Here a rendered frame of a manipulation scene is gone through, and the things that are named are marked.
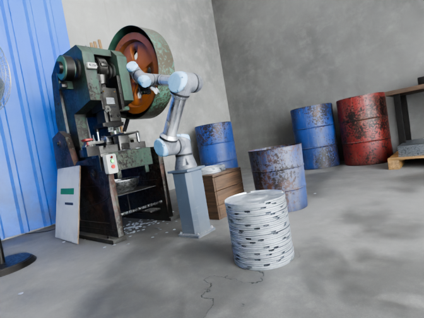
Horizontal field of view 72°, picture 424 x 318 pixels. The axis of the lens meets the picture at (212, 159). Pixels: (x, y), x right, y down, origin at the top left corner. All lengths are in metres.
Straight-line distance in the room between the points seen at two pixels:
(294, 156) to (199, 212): 0.80
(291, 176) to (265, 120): 3.20
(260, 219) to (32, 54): 3.10
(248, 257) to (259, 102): 4.24
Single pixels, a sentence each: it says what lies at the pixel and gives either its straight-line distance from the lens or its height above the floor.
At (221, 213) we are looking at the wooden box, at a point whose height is 0.04.
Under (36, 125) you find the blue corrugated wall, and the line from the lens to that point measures 3.57.
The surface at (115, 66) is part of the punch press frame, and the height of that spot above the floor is 1.35.
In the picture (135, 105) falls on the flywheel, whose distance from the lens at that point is 2.90.
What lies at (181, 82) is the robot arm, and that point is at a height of 0.95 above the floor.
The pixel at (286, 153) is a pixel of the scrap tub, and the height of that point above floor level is 0.43.
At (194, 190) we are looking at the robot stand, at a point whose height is 0.31.
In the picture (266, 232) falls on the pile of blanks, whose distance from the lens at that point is 1.35.
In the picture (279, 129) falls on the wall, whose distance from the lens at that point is 5.19.
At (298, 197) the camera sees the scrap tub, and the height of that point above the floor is 0.10.
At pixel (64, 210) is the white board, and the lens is 2.75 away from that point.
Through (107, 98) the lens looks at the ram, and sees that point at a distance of 2.55.
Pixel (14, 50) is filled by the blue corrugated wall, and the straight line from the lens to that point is 3.70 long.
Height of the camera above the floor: 0.59
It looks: 3 degrees down
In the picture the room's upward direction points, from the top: 9 degrees counter-clockwise
